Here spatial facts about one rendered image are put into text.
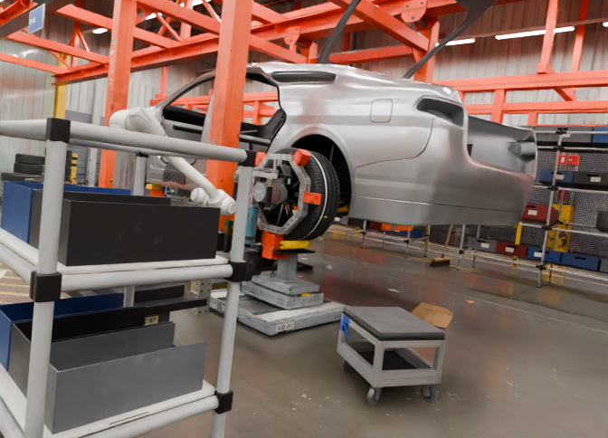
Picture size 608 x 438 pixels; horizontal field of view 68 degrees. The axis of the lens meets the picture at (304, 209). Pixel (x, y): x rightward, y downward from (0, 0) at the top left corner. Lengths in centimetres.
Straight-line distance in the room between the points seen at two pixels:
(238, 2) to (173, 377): 294
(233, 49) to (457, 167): 177
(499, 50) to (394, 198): 1026
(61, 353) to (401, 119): 239
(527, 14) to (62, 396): 1266
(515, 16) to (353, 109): 1016
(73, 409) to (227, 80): 277
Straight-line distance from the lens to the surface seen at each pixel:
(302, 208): 291
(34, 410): 88
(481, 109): 1141
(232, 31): 350
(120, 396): 98
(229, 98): 341
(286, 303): 307
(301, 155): 294
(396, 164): 292
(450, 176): 290
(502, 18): 1318
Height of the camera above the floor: 95
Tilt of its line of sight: 3 degrees down
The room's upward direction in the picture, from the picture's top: 7 degrees clockwise
